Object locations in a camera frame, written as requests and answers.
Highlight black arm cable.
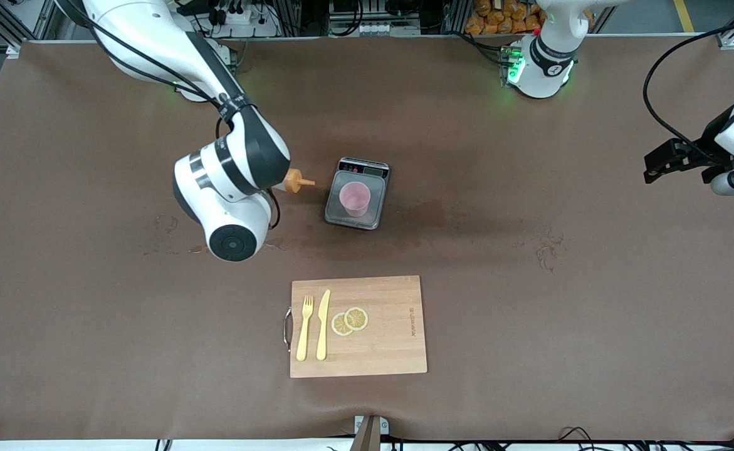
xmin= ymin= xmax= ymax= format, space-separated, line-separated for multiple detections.
xmin=60 ymin=0 xmax=281 ymax=230
xmin=642 ymin=19 xmax=734 ymax=151

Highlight squeeze bottle with orange cap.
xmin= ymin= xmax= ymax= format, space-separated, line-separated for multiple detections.
xmin=273 ymin=168 xmax=316 ymax=194

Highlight yellow plastic knife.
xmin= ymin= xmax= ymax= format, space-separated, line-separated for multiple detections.
xmin=316 ymin=289 xmax=331 ymax=361

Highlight wooden cutting board, metal handle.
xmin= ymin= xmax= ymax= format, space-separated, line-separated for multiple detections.
xmin=283 ymin=275 xmax=428 ymax=379

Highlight black floor cables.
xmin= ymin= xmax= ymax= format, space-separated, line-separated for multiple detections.
xmin=558 ymin=426 xmax=734 ymax=451

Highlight pink plastic cup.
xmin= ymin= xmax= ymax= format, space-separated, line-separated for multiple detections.
xmin=339 ymin=182 xmax=372 ymax=218

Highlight silver digital kitchen scale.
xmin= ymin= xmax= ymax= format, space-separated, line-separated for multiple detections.
xmin=325 ymin=157 xmax=391 ymax=231

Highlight white power strip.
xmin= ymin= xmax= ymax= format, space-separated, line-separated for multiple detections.
xmin=207 ymin=9 xmax=280 ymax=38

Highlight pile of orange objects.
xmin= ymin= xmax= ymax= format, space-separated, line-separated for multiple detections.
xmin=466 ymin=0 xmax=530 ymax=35

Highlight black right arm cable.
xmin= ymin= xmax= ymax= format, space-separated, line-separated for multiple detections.
xmin=60 ymin=0 xmax=281 ymax=230

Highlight metal table edge bracket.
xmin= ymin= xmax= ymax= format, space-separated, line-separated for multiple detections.
xmin=353 ymin=415 xmax=390 ymax=451

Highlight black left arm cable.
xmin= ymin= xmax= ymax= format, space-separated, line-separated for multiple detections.
xmin=642 ymin=19 xmax=734 ymax=151

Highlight yellow plastic fork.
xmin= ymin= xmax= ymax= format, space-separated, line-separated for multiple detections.
xmin=296 ymin=295 xmax=314 ymax=362

